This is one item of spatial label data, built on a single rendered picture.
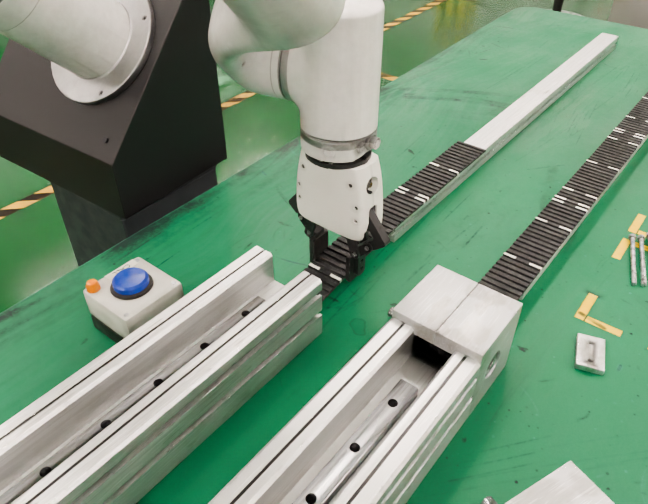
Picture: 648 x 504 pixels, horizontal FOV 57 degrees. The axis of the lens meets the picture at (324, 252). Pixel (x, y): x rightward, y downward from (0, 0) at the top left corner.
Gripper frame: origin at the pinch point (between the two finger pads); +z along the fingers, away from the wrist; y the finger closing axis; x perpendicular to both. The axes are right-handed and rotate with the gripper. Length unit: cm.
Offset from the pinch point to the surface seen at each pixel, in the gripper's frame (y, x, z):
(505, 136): -2.2, -45.6, 1.4
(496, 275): -17.7, -9.2, 0.1
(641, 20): 12, -200, 23
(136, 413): -3.3, 32.9, -5.2
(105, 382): 2.3, 32.2, -4.5
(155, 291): 10.2, 20.3, -2.7
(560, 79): -1, -73, 0
